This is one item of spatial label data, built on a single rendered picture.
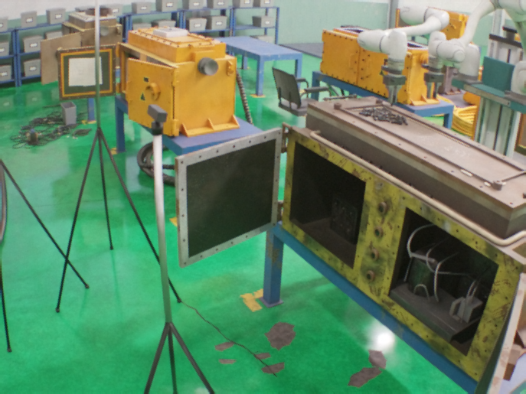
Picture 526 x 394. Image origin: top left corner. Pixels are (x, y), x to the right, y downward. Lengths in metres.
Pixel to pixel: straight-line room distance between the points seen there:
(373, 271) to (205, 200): 0.83
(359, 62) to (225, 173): 3.91
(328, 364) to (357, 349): 0.23
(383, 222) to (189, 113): 2.47
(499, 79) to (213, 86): 2.31
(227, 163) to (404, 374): 1.55
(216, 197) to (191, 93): 1.91
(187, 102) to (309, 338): 2.17
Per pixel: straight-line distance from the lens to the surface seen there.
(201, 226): 2.51
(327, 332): 3.22
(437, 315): 2.24
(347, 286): 2.61
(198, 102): 4.34
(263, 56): 7.80
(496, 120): 3.84
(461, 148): 2.34
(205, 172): 2.40
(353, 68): 6.23
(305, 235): 2.75
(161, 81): 4.18
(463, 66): 3.67
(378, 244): 2.30
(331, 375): 2.94
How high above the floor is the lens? 2.09
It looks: 26 degrees down
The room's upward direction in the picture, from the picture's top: 3 degrees clockwise
